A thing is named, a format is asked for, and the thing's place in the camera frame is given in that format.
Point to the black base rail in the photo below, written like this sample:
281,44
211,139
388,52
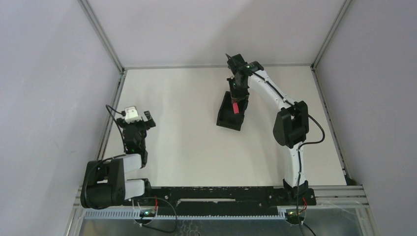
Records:
228,199

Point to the black plastic bin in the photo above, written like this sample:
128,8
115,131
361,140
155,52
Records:
226,115

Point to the red handled screwdriver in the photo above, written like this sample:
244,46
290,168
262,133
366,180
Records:
235,107

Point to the grey slotted cable duct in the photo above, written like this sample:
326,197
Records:
120,214

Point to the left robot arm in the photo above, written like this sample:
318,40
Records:
105,182

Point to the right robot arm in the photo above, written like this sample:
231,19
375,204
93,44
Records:
291,123

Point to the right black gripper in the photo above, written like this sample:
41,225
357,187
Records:
235,96

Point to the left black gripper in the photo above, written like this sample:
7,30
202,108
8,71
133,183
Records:
135,123

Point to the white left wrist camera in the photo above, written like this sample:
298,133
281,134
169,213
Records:
131,115

